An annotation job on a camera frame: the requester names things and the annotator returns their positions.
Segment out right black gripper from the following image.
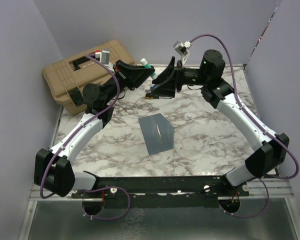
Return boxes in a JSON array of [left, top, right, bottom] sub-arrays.
[[151, 56, 210, 98]]

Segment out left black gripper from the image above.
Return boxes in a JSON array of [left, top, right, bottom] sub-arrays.
[[103, 59, 155, 105]]

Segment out green white glue stick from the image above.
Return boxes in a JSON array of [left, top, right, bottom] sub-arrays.
[[140, 58, 157, 80]]

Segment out grey paper envelope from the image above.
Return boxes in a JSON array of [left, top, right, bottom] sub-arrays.
[[138, 113, 174, 155]]

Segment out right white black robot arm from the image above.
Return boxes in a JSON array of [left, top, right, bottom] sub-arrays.
[[151, 49, 290, 196]]

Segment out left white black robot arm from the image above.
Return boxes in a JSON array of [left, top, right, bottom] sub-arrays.
[[34, 60, 155, 199]]

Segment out tan plastic toolbox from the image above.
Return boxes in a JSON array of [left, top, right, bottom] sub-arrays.
[[42, 39, 136, 116]]

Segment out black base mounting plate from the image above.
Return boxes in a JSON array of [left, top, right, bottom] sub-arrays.
[[71, 175, 249, 208]]

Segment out blue handled pliers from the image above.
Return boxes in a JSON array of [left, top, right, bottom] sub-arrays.
[[150, 84, 159, 91]]

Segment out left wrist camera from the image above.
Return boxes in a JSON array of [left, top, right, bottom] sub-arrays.
[[94, 49, 110, 65]]

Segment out aluminium frame rail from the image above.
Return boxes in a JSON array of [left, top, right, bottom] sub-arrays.
[[29, 179, 295, 202]]

